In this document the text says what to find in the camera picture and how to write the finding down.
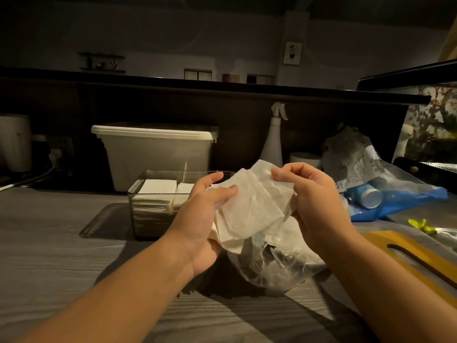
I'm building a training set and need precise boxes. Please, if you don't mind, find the person's left hand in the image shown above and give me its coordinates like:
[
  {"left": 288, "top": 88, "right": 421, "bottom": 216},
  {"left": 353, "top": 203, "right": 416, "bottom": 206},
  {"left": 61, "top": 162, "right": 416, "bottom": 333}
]
[{"left": 167, "top": 171, "right": 239, "bottom": 279}]

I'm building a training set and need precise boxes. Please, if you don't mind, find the person's right hand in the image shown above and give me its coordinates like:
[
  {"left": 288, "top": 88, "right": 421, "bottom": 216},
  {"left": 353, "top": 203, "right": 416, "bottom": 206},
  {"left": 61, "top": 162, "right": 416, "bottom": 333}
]
[{"left": 271, "top": 162, "right": 355, "bottom": 254}]

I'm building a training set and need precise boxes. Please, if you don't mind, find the white paper tissue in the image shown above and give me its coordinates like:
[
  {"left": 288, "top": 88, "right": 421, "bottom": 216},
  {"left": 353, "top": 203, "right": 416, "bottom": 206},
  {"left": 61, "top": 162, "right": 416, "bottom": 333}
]
[{"left": 208, "top": 159, "right": 298, "bottom": 255}]

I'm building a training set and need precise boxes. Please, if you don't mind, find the person's left forearm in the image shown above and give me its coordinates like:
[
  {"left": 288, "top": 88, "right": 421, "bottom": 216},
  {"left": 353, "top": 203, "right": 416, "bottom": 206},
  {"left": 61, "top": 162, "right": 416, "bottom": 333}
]
[{"left": 14, "top": 228, "right": 200, "bottom": 343}]

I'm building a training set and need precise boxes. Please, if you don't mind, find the person's right forearm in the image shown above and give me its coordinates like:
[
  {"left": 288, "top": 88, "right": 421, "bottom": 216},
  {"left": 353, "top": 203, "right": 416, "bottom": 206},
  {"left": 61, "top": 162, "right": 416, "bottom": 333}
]
[{"left": 310, "top": 225, "right": 457, "bottom": 343}]

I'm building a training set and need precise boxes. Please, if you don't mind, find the white round container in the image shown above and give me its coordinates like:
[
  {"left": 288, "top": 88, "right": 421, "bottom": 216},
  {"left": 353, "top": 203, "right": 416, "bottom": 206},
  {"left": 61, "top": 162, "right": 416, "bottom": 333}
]
[{"left": 289, "top": 152, "right": 323, "bottom": 171}]

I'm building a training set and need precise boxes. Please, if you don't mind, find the white spray bottle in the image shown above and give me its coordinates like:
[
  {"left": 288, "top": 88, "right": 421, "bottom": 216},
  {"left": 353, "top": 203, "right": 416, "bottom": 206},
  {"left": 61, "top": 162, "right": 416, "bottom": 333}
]
[{"left": 259, "top": 102, "right": 288, "bottom": 168}]

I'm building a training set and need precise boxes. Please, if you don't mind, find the stack of white folded tissues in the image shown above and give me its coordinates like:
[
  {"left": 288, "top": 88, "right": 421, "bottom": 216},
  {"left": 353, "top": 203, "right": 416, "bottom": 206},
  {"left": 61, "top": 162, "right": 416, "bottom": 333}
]
[{"left": 133, "top": 179, "right": 196, "bottom": 214}]

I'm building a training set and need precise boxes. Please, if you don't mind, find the crumpled printed plastic bag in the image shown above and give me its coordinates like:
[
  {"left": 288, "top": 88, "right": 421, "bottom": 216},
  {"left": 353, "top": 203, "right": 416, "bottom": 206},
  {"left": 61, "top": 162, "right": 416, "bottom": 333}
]
[{"left": 322, "top": 126, "right": 388, "bottom": 192}]

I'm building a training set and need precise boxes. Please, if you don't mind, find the clear plastic tissue box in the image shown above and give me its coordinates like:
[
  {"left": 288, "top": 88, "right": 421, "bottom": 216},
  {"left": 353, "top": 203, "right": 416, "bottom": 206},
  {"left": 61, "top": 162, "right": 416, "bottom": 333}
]
[{"left": 127, "top": 170, "right": 235, "bottom": 241}]

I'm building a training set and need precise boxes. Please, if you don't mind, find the white lidded storage bin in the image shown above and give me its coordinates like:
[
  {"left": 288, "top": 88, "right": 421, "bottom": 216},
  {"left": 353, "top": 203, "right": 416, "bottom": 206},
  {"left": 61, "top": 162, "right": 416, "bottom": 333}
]
[{"left": 91, "top": 122, "right": 219, "bottom": 193}]

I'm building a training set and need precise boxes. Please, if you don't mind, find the blue bottle with white cap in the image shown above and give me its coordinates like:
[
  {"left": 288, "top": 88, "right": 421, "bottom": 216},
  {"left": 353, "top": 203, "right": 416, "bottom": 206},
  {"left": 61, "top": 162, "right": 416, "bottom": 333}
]
[{"left": 347, "top": 185, "right": 382, "bottom": 210}]

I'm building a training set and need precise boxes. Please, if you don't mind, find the crumpled clear plastic bag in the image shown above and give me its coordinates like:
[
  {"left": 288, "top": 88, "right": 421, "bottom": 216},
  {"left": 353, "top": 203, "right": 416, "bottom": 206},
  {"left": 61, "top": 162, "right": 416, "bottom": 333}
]
[{"left": 227, "top": 216, "right": 330, "bottom": 293}]

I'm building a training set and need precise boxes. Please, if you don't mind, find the dark raised counter ledge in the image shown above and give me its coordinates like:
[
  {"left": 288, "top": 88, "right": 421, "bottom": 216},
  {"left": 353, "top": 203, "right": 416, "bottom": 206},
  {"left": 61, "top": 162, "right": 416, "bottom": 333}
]
[{"left": 0, "top": 66, "right": 432, "bottom": 105}]

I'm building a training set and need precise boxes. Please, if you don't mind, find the blue plastic bag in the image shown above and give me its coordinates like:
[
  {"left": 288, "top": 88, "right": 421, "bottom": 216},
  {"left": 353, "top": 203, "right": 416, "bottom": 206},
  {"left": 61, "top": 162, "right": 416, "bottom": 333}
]
[{"left": 341, "top": 160, "right": 449, "bottom": 222}]

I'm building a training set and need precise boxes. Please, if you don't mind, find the clear plastic lid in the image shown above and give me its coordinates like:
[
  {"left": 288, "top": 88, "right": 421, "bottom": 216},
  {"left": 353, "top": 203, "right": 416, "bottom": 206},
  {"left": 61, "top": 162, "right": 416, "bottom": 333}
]
[{"left": 79, "top": 203, "right": 133, "bottom": 240}]

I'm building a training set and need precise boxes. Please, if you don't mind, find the yellow-green ribbon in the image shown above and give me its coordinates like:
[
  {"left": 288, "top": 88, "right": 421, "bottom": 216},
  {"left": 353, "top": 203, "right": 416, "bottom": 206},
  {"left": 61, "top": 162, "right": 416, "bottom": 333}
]
[{"left": 408, "top": 218, "right": 437, "bottom": 235}]

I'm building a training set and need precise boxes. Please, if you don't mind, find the yellow slotted board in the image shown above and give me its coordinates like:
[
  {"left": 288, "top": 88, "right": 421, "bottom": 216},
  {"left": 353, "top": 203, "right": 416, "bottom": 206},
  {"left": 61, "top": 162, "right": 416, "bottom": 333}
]
[{"left": 360, "top": 230, "right": 457, "bottom": 308}]

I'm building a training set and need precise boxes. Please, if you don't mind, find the white electric kettle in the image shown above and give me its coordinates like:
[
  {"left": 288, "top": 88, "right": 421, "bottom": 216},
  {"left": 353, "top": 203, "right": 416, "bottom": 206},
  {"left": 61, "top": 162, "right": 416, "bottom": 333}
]
[{"left": 0, "top": 114, "right": 33, "bottom": 174}]

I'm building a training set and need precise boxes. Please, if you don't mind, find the framed wall picture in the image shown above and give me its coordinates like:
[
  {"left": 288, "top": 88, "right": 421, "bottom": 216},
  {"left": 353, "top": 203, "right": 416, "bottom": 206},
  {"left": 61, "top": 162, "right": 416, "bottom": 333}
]
[{"left": 283, "top": 41, "right": 303, "bottom": 66}]

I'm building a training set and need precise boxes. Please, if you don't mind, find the wall power socket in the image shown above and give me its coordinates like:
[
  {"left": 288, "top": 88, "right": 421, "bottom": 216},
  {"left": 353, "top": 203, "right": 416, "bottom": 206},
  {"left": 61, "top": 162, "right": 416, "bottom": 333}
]
[{"left": 48, "top": 136, "right": 76, "bottom": 157}]

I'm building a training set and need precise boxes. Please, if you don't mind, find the dark wall shelf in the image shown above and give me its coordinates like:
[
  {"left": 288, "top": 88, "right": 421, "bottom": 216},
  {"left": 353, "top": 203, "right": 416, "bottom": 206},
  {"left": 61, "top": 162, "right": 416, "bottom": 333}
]
[{"left": 76, "top": 52, "right": 127, "bottom": 74}]

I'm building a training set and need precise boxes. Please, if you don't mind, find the white power cable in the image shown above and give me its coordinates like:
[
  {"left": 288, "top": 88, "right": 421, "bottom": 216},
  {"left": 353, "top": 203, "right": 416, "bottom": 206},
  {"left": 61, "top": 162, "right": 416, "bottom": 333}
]
[{"left": 0, "top": 149, "right": 63, "bottom": 192}]

